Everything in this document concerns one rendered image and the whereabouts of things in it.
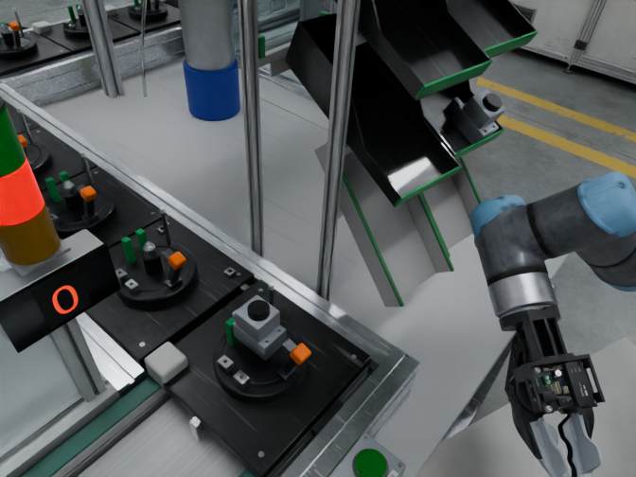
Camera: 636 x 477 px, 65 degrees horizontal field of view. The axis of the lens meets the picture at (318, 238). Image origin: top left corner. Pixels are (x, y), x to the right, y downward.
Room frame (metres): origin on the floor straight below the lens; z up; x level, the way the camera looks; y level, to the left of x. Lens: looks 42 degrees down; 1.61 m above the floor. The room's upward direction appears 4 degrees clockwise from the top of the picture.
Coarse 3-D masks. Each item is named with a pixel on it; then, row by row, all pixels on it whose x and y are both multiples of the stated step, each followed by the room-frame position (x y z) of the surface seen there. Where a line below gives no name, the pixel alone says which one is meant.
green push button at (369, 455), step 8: (360, 456) 0.29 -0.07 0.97; (368, 456) 0.29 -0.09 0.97; (376, 456) 0.29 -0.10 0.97; (360, 464) 0.28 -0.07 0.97; (368, 464) 0.28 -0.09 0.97; (376, 464) 0.28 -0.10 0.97; (384, 464) 0.28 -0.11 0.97; (360, 472) 0.27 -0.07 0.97; (368, 472) 0.27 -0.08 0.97; (376, 472) 0.27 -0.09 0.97; (384, 472) 0.27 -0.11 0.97
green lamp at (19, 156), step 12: (0, 120) 0.34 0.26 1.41; (0, 132) 0.34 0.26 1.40; (12, 132) 0.35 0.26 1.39; (0, 144) 0.33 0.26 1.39; (12, 144) 0.34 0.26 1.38; (0, 156) 0.33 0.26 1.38; (12, 156) 0.34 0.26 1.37; (24, 156) 0.35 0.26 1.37; (0, 168) 0.33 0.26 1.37; (12, 168) 0.34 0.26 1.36
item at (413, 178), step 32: (320, 32) 0.75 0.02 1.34; (288, 64) 0.72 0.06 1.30; (320, 64) 0.67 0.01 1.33; (384, 64) 0.75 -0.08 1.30; (320, 96) 0.67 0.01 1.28; (352, 96) 0.63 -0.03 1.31; (384, 96) 0.73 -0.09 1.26; (352, 128) 0.62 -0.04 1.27; (384, 128) 0.67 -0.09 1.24; (416, 128) 0.69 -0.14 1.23; (384, 160) 0.61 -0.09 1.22; (416, 160) 0.63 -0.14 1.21; (448, 160) 0.64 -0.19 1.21; (384, 192) 0.56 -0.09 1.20; (416, 192) 0.56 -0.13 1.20
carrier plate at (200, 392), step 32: (256, 288) 0.57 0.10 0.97; (224, 320) 0.50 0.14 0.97; (288, 320) 0.51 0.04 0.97; (192, 352) 0.43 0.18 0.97; (320, 352) 0.45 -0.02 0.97; (352, 352) 0.45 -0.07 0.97; (192, 384) 0.38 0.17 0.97; (320, 384) 0.39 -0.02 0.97; (224, 416) 0.33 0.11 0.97; (256, 416) 0.34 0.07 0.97; (288, 416) 0.34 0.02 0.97; (320, 416) 0.35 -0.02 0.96; (256, 448) 0.29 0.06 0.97; (288, 448) 0.30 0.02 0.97
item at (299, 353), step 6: (288, 342) 0.39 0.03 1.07; (288, 348) 0.39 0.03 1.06; (294, 348) 0.38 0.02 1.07; (300, 348) 0.38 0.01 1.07; (306, 348) 0.38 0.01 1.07; (294, 354) 0.37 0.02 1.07; (300, 354) 0.37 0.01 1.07; (306, 354) 0.38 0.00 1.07; (294, 360) 0.37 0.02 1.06; (300, 360) 0.37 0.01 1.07; (288, 366) 0.38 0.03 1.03; (294, 366) 0.38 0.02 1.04; (282, 372) 0.39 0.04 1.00; (288, 372) 0.38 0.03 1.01
